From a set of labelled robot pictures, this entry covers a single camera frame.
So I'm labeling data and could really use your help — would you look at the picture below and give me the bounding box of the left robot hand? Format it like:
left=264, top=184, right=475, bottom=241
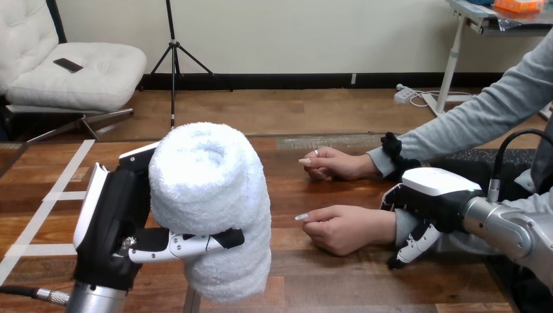
left=72, top=142, right=247, bottom=291

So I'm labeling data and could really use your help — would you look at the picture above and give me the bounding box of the person's hand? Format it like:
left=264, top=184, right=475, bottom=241
left=295, top=204, right=398, bottom=258
left=298, top=146, right=382, bottom=182

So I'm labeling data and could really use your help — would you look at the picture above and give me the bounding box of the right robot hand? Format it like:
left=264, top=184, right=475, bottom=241
left=380, top=167, right=483, bottom=271

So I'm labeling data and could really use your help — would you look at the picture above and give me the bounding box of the white towel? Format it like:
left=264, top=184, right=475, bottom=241
left=148, top=122, right=273, bottom=304

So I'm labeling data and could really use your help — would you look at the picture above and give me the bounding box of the person's body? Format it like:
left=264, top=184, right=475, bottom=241
left=430, top=27, right=553, bottom=313

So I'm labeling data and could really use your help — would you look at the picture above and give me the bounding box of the black fabric wrist band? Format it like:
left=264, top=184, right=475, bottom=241
left=380, top=131, right=423, bottom=181

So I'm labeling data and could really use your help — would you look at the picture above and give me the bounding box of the white power strip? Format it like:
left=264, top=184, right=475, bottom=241
left=393, top=85, right=417, bottom=104

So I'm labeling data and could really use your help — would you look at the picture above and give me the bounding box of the white desk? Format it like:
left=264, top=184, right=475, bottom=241
left=421, top=0, right=553, bottom=118

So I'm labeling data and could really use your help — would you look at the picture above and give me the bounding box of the white cushioned chair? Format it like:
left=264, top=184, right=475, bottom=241
left=0, top=0, right=148, bottom=144

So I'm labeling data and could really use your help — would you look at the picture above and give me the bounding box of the black phone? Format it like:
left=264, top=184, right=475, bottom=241
left=52, top=57, right=84, bottom=74

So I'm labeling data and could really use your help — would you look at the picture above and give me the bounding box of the black tripod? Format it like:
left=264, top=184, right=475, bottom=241
left=139, top=0, right=235, bottom=130

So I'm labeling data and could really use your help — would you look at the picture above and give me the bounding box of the foil sheet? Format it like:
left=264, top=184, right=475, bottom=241
left=483, top=6, right=553, bottom=32

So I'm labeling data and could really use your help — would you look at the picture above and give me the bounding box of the orange thing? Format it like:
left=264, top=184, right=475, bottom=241
left=493, top=0, right=546, bottom=13

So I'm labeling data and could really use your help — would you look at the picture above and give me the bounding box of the black cable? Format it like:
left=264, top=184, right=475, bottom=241
left=0, top=285, right=70, bottom=307
left=487, top=128, right=553, bottom=204

